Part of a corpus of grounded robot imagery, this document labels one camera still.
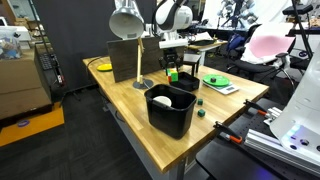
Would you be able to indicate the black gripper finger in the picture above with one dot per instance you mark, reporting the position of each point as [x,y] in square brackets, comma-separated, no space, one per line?
[179,64]
[163,63]

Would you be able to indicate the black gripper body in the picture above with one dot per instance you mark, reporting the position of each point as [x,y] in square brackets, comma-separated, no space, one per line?
[171,54]

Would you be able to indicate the large rubik's cube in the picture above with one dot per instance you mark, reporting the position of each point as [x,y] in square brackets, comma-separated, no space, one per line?
[173,76]

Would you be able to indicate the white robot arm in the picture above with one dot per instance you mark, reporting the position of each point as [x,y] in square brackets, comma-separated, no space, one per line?
[173,15]

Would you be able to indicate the teal cube block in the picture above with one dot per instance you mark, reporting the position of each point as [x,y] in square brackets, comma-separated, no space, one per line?
[201,113]
[200,102]

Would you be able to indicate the small dark wooden stool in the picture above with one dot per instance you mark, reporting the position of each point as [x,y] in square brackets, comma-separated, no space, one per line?
[191,59]

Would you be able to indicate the black rectangular tray bin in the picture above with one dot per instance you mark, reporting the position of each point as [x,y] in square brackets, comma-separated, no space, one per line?
[186,83]

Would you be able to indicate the background wooden desk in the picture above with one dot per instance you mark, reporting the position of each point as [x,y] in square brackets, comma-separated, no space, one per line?
[206,46]

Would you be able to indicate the white paper cup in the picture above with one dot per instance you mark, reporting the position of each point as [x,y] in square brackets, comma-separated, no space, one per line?
[162,100]

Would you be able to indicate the dark wooden board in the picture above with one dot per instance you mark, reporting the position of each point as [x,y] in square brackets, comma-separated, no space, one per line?
[123,60]

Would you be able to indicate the green round plate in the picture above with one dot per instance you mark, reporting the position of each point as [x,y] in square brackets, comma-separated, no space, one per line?
[221,81]

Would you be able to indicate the silver desk lamp wooden stem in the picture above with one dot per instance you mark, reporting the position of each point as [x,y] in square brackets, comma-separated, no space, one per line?
[126,21]

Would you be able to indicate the white digital kitchen scale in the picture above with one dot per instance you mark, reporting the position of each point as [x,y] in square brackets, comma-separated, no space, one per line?
[228,89]

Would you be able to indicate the black trash bin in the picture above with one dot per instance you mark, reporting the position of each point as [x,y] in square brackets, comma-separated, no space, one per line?
[170,120]

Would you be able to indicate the yellow round disc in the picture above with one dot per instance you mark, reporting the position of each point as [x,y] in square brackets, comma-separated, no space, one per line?
[104,67]

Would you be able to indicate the black office chair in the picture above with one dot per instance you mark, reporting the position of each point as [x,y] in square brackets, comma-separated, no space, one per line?
[253,66]

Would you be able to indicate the black orange bar clamp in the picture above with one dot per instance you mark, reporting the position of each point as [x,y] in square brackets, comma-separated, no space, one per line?
[221,127]
[253,105]

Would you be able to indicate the black partition screen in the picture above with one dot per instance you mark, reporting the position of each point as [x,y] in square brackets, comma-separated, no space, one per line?
[76,33]

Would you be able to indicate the pink cloth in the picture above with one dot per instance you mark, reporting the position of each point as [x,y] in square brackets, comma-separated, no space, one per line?
[270,46]

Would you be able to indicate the black perforated side table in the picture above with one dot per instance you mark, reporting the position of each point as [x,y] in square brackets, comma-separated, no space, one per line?
[226,160]

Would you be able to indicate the black keypad device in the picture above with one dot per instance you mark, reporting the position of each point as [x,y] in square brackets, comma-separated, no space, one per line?
[46,61]

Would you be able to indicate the large white machine housing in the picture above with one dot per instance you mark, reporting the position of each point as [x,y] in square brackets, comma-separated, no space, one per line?
[300,110]

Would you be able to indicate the brown cardboard box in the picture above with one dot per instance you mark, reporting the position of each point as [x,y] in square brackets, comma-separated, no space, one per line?
[20,83]

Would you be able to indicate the clear plastic storage bin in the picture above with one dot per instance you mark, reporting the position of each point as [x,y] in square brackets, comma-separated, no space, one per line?
[10,46]

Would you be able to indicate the silver metal bracket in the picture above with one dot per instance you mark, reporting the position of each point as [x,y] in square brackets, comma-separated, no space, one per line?
[275,115]

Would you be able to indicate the aluminium extrusion rail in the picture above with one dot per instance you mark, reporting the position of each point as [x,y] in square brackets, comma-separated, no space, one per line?
[266,141]

